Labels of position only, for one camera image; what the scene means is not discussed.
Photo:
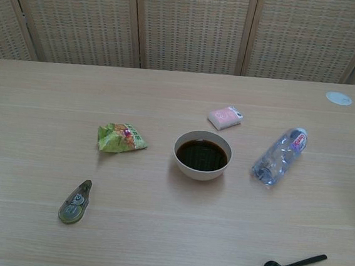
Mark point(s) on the white bowl of dark liquid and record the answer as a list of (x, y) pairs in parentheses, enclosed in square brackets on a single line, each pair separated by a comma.
[(198, 174)]

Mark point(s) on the pink tissue pack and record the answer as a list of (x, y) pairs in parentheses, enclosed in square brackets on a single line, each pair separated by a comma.
[(224, 117)]

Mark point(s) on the green crumpled snack packet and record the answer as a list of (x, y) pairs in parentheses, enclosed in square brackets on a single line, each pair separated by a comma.
[(118, 138)]

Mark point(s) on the clear plastic water bottle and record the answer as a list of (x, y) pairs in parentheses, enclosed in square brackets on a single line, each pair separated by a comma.
[(270, 168)]

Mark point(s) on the woven bamboo folding screen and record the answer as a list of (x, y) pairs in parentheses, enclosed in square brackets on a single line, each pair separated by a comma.
[(190, 27)]

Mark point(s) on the green correction tape dispenser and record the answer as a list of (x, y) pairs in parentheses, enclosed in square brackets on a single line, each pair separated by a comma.
[(72, 208)]

